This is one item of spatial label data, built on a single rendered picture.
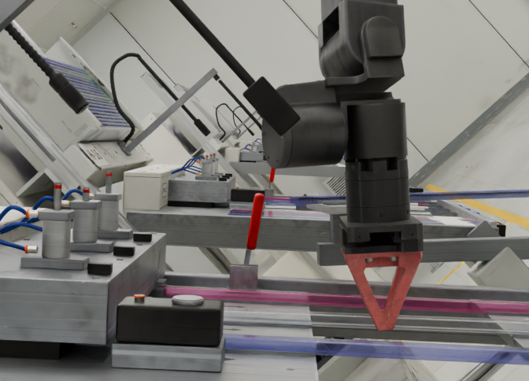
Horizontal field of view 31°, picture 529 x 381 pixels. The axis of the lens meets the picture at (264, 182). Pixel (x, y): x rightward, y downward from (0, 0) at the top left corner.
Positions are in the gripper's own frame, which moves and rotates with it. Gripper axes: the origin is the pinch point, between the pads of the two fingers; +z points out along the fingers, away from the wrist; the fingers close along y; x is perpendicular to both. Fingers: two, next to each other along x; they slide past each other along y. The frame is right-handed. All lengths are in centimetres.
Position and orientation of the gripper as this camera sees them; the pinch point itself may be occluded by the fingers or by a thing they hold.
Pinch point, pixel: (383, 319)
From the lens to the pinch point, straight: 88.5
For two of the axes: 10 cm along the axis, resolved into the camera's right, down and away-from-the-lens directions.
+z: 0.6, 10.0, 0.6
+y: -0.1, 0.6, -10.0
